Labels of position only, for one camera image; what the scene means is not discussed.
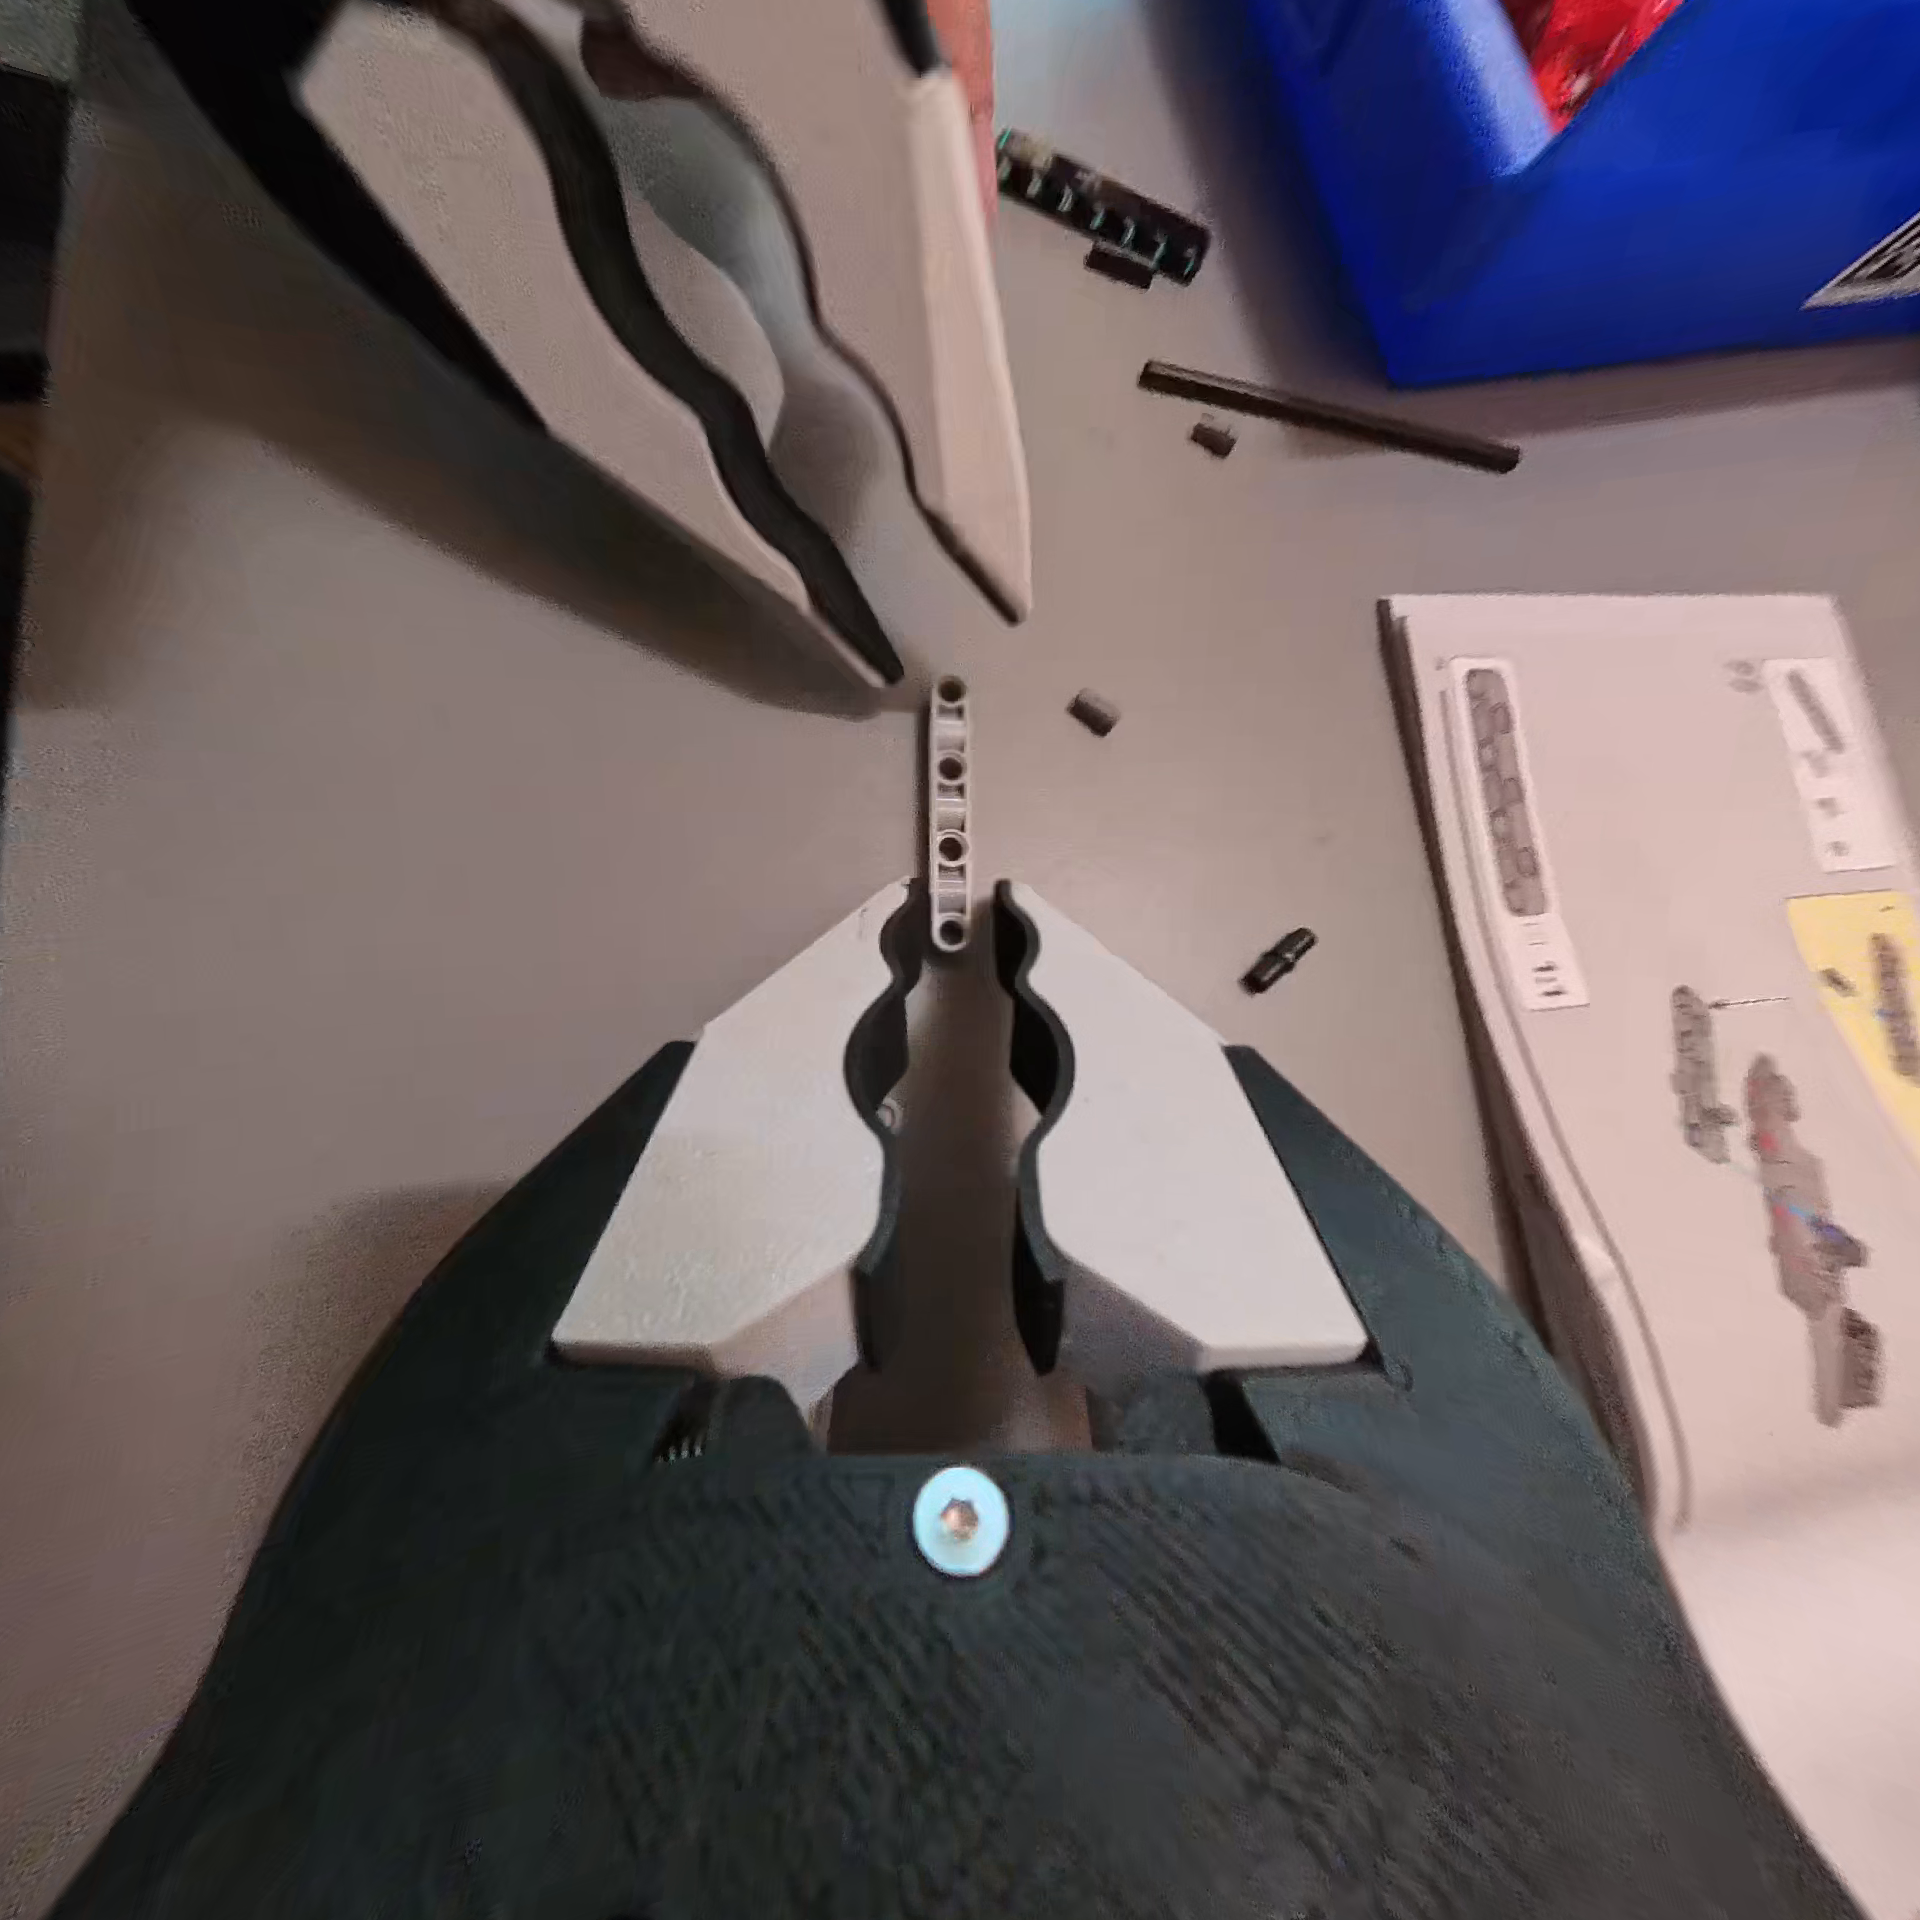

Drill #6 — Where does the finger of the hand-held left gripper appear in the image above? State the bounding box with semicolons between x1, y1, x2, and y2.
297;0;911;689
582;0;1039;629

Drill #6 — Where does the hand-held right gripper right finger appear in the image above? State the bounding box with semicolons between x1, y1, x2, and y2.
989;878;1374;1382

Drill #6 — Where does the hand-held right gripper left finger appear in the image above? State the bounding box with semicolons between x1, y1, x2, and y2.
550;878;918;1422

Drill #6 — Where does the light grey perforated toy beam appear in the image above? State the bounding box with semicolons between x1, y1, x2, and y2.
925;676;976;957

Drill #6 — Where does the black perforated toy beam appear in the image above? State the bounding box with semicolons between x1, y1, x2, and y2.
994;130;1211;280

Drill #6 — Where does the long black toy axle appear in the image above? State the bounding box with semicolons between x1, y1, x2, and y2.
1136;355;1519;477

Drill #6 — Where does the white building instruction booklet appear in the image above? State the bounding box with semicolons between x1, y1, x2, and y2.
1377;592;1920;1920

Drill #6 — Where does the blue plastic bin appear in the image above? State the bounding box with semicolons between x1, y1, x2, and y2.
1241;0;1920;394

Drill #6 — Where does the red printed plastic bag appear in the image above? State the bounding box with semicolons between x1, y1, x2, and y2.
1503;0;1689;130

